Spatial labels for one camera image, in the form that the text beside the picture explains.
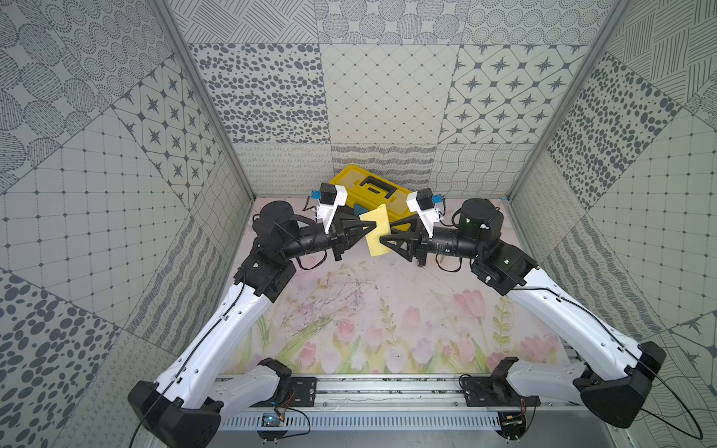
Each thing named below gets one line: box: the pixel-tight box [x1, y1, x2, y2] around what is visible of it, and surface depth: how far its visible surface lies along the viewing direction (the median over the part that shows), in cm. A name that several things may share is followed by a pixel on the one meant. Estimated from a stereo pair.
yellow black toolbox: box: [331, 164, 418, 231], surface depth 104 cm
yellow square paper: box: [358, 203, 393, 257], surface depth 59 cm
